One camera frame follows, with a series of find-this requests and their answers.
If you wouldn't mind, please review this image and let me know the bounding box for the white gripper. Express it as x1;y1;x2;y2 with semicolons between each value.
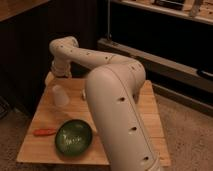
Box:
45;61;72;86

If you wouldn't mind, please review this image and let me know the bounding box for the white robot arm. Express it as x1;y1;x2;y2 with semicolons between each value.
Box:
49;36;164;171

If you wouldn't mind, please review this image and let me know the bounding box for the orange carrot toy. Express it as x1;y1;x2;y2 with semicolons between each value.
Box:
33;129;56;136

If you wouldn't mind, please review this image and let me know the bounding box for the green plate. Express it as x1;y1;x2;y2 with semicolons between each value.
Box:
55;119;93;157

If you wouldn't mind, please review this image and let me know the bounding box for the wooden table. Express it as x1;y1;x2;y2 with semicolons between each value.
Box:
17;78;171;167

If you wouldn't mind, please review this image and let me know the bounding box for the metal vertical pole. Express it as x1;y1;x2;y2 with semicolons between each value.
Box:
107;0;111;41

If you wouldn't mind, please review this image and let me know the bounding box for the wooden shelf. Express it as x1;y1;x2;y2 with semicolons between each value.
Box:
111;0;213;26

